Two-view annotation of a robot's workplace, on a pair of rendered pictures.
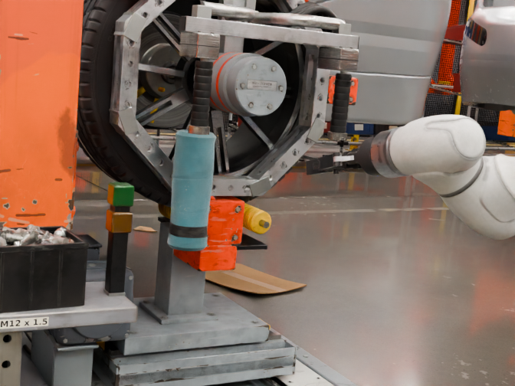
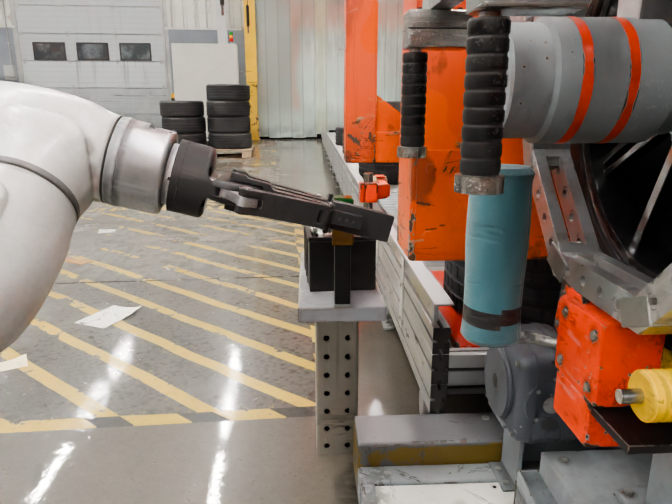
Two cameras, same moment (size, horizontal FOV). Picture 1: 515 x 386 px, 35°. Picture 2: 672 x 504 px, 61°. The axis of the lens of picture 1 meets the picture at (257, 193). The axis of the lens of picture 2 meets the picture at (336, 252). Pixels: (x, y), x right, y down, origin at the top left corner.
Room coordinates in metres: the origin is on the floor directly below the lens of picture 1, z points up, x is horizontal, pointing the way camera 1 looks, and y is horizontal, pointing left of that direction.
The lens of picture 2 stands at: (1.94, -0.68, 0.83)
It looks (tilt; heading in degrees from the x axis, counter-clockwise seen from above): 15 degrees down; 117
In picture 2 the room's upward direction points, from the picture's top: straight up
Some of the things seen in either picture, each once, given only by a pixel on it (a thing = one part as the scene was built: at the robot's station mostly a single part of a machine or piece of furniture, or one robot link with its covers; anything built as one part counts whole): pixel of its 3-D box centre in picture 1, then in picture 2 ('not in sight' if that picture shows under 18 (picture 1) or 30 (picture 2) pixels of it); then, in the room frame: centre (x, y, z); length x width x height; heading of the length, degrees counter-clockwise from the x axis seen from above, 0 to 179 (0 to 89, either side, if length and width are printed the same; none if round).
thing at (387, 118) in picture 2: not in sight; (422, 128); (0.95, 2.31, 0.69); 0.52 x 0.17 x 0.35; 29
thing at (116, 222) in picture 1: (119, 220); (342, 233); (1.48, 0.25, 0.59); 0.04 x 0.04 x 0.04; 29
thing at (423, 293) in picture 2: not in sight; (381, 231); (1.02, 1.58, 0.28); 2.47 x 0.09 x 0.22; 119
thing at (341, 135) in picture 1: (340, 104); (484, 103); (1.82, -0.17, 0.83); 0.04 x 0.04 x 0.16
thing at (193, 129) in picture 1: (201, 95); (413, 102); (1.65, 0.13, 0.83); 0.04 x 0.04 x 0.16
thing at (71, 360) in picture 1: (72, 309); (599, 408); (1.95, 0.43, 0.26); 0.42 x 0.18 x 0.35; 29
